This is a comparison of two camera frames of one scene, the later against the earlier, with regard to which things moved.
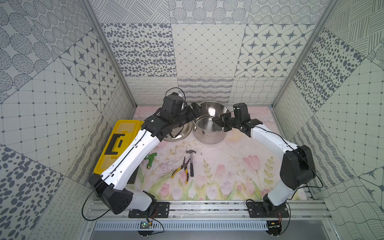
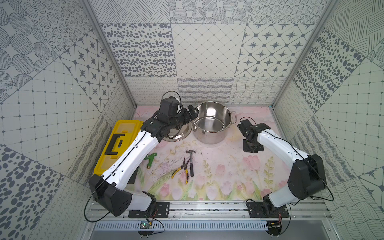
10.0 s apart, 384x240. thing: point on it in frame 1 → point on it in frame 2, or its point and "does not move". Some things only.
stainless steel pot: x=205 y=130 does not move
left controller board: x=145 y=224 does not move
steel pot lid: x=179 y=132 does not move
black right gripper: x=222 y=121 → x=260 y=148
